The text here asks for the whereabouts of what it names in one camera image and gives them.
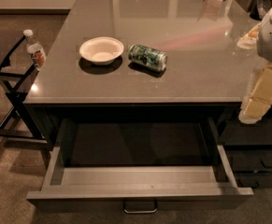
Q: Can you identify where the glass jar with snacks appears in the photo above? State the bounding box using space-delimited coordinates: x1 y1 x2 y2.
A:
237 24 260 49

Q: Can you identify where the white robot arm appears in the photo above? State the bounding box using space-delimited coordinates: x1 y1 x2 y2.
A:
238 8 272 124

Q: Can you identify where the black metal chair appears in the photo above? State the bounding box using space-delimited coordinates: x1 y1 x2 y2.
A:
0 30 43 140

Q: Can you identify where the grey top drawer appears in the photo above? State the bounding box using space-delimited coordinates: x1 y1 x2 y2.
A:
27 119 253 212

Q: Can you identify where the green drink can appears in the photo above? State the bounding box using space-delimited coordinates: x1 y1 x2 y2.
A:
128 45 167 72

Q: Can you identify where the dark side drawer cabinet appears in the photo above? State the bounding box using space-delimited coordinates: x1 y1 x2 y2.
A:
217 104 272 188

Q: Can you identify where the clear plastic water bottle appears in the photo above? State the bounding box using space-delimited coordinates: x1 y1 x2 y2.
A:
23 29 46 68

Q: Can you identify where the metal drawer handle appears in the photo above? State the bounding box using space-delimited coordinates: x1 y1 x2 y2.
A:
123 201 158 215

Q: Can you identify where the white paper bowl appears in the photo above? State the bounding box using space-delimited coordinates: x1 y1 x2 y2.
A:
79 37 124 65

